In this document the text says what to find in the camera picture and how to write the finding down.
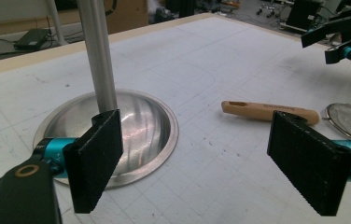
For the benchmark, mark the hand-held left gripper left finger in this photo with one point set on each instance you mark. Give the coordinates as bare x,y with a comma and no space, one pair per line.
92,161

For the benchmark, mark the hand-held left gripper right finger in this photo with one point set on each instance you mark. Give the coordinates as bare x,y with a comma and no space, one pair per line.
310,161

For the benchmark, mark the metal utensil stand with hooks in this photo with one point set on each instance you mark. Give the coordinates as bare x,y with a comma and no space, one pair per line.
102,62

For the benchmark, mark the black box-shaped object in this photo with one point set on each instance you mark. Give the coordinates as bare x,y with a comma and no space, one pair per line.
301,14

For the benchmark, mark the white grid mat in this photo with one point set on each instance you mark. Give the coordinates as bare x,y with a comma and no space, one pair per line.
226,62

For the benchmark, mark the flat black device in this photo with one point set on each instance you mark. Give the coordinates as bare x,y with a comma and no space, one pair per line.
32,39

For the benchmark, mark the brown cardboard box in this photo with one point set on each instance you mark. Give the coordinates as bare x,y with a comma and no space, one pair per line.
127,15

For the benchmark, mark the white metal stand frame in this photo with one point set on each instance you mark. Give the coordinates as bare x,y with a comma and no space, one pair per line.
55,21

